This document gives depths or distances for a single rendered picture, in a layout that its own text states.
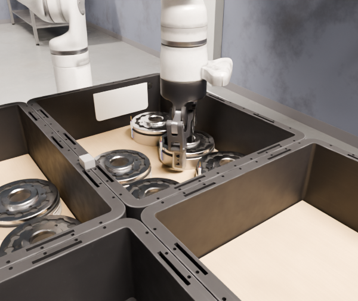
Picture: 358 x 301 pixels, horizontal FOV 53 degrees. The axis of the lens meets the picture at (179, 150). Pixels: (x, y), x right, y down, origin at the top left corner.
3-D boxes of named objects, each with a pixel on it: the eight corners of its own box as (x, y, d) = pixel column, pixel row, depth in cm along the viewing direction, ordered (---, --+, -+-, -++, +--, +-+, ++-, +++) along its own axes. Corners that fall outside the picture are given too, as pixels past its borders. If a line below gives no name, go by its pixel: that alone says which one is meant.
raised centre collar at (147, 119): (139, 119, 74) (139, 116, 74) (160, 114, 76) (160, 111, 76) (150, 128, 71) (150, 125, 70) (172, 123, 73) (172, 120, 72)
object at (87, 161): (79, 164, 45) (78, 156, 44) (89, 160, 46) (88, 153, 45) (85, 170, 44) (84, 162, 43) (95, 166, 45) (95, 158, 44)
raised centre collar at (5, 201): (-1, 195, 51) (-3, 192, 51) (34, 184, 53) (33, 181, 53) (5, 214, 47) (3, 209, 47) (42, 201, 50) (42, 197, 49)
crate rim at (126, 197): (26, 111, 66) (24, 100, 65) (160, 82, 82) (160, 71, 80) (134, 229, 38) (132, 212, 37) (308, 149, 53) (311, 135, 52)
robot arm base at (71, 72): (56, 113, 98) (45, 50, 90) (87, 105, 103) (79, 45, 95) (68, 123, 92) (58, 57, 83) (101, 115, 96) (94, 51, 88)
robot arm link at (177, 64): (227, 88, 51) (230, 44, 48) (153, 82, 54) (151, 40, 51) (232, 70, 59) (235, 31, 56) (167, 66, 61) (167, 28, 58)
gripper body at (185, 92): (167, 63, 61) (167, 113, 65) (153, 77, 54) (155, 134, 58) (210, 65, 59) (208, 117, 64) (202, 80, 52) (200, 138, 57)
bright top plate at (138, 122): (123, 119, 75) (123, 117, 75) (165, 110, 80) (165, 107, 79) (144, 138, 68) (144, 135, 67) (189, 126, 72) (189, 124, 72)
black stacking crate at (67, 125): (37, 156, 71) (25, 103, 65) (161, 120, 86) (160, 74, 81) (139, 289, 43) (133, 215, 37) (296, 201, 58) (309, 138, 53)
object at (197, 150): (150, 139, 67) (149, 136, 67) (193, 126, 72) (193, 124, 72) (178, 162, 60) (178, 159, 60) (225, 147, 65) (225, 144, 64)
